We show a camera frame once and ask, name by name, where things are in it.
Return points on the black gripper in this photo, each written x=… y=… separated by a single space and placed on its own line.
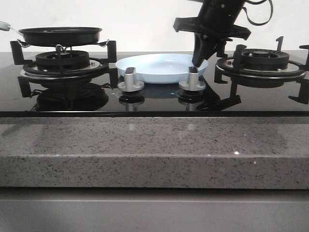
x=216 y=19

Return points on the light blue plate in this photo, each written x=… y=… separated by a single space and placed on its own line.
x=157 y=68

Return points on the black frying pan green handle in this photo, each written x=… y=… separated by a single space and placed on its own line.
x=64 y=36

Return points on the right silver stove knob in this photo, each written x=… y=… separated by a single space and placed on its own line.
x=192 y=83

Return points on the silver stove knob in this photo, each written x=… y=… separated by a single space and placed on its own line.
x=192 y=83
x=130 y=83

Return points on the right burner black pan support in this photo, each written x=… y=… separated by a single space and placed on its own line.
x=263 y=68

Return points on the burner black pan support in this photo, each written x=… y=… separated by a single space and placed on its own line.
x=263 y=68
x=62 y=69

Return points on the black glass gas cooktop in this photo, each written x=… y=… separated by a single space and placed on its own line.
x=100 y=97

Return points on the left silver stove knob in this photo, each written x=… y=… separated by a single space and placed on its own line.
x=130 y=83

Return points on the left burner black pan support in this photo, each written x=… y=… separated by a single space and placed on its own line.
x=62 y=69

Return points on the grey cabinet front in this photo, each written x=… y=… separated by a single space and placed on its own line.
x=149 y=210

